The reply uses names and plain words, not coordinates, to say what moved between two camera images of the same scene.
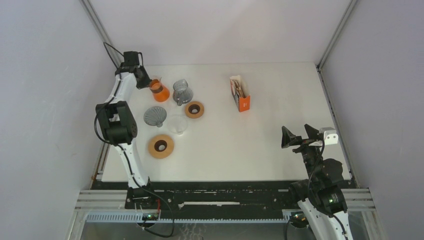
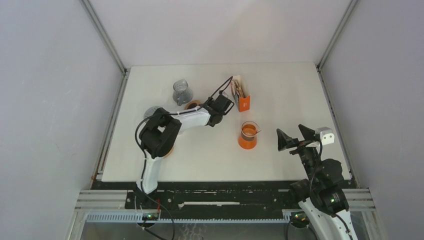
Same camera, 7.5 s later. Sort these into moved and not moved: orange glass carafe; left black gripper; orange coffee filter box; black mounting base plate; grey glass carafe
Moved: orange glass carafe; left black gripper
Not moved: grey glass carafe; orange coffee filter box; black mounting base plate
